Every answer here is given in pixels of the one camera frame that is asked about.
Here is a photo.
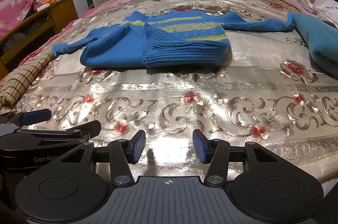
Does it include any brown checked cloth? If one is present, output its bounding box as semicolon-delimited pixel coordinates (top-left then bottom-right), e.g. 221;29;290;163
0;53;56;105

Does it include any teal fleece blanket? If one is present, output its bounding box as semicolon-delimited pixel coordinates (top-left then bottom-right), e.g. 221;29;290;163
292;12;338;71

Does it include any pink floral bed quilt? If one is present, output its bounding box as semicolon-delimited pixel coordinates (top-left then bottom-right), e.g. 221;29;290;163
16;0;317;68

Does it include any blue striped knit sweater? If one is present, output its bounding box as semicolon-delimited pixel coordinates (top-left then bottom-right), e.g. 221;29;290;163
52;10;295;68

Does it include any wooden bedside cabinet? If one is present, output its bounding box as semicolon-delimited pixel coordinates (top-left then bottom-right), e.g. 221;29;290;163
0;0;79;79

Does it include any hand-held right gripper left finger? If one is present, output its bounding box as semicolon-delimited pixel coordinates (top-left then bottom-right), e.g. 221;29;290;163
60;130;146;186

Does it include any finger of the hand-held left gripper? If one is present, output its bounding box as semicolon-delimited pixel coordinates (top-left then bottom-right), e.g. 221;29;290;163
14;120;102;146
0;108;52;126

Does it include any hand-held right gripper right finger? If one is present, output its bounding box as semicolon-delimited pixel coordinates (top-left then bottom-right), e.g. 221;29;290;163
192;129;279;185

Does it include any pink floral cloth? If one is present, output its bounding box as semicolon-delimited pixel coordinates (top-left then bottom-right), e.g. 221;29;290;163
0;0;43;39

